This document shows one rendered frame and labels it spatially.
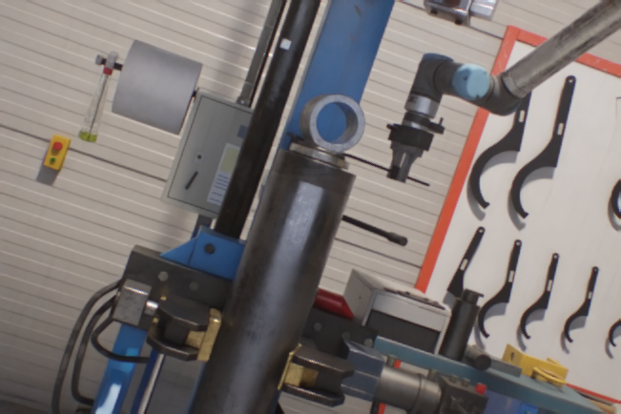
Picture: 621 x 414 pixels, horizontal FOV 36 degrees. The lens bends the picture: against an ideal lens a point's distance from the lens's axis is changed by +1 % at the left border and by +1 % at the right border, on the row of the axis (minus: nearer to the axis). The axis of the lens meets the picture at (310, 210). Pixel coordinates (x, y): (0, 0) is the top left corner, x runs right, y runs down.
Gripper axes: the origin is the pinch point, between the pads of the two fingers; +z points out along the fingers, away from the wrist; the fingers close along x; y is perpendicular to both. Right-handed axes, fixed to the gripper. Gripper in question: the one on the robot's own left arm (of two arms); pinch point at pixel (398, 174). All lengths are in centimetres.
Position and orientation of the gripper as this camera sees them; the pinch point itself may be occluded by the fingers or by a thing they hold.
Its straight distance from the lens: 261.5
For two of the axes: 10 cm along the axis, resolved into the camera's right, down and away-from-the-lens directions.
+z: -3.3, 9.4, 0.4
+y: -7.8, -2.5, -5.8
